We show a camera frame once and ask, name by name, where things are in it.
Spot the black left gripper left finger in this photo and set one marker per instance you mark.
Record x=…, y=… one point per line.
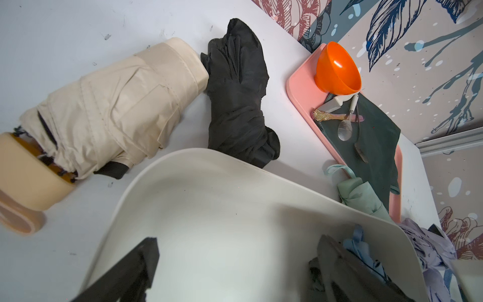
x=129, y=278

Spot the silver spoon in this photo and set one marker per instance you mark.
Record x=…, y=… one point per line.
x=345, y=127

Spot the orange plastic bowl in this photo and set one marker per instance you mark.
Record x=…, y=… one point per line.
x=336, y=72

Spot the beige folded umbrella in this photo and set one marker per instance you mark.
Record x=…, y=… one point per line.
x=104, y=123

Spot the dark small spoon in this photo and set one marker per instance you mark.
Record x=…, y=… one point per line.
x=357, y=145

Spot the light blue umbrella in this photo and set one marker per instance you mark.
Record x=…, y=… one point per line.
x=358, y=247

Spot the gold handled knife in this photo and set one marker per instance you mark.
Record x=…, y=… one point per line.
x=322, y=116

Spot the dark green cloth napkin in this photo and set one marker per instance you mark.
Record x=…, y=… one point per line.
x=379, y=138

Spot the mint green umbrella right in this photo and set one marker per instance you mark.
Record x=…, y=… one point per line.
x=359, y=195

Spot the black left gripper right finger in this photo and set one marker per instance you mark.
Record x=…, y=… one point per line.
x=349, y=279

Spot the white storage box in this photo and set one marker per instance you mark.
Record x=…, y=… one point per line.
x=229, y=231

